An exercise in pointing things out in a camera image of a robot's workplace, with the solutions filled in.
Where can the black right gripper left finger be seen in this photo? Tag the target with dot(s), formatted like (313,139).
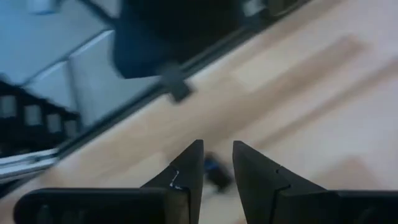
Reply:
(189,174)

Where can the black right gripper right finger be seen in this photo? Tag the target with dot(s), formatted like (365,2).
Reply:
(261,193)

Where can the blue eraser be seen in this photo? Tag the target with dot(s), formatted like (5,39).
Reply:
(211,164)

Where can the dark bulky object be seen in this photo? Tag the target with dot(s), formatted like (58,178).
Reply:
(174,37)

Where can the black frame bracket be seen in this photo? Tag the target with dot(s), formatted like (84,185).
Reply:
(177,84)

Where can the silver aluminium rail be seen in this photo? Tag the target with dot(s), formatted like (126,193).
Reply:
(25,165)

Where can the black perforated rail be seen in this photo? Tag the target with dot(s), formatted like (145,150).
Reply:
(18,93)

